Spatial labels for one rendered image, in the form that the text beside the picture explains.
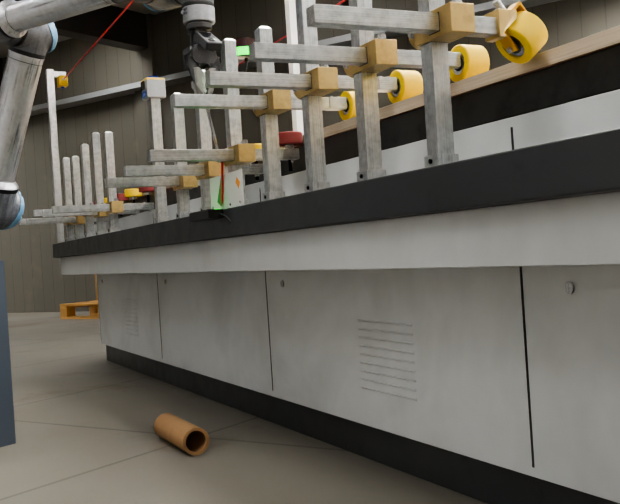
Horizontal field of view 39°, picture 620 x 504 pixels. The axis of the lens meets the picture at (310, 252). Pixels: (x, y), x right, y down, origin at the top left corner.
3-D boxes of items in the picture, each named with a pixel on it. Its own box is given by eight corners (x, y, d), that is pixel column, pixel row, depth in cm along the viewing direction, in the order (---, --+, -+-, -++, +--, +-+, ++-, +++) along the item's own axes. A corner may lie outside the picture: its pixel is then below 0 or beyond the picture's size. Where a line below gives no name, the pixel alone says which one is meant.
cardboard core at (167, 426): (181, 429, 248) (153, 414, 275) (183, 457, 248) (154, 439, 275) (208, 425, 251) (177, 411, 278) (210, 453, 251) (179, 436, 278)
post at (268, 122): (271, 213, 220) (259, 24, 220) (265, 214, 223) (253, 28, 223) (283, 212, 221) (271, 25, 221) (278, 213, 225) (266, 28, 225)
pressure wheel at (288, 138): (283, 170, 242) (281, 129, 242) (272, 173, 250) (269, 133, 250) (309, 169, 246) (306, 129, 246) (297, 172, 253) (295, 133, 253)
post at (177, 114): (182, 236, 287) (172, 92, 287) (178, 236, 291) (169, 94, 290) (192, 235, 289) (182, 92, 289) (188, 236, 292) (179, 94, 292)
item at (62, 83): (58, 243, 492) (47, 67, 492) (55, 243, 501) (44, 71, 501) (79, 242, 497) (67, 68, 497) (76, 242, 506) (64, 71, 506)
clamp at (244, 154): (239, 161, 236) (238, 143, 236) (222, 167, 248) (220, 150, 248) (258, 161, 238) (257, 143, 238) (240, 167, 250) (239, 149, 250)
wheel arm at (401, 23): (314, 22, 138) (313, 3, 138) (306, 27, 141) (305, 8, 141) (498, 34, 154) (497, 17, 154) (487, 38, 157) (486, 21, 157)
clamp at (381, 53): (374, 63, 168) (372, 37, 168) (341, 78, 180) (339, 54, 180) (401, 65, 171) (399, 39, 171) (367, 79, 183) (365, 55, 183)
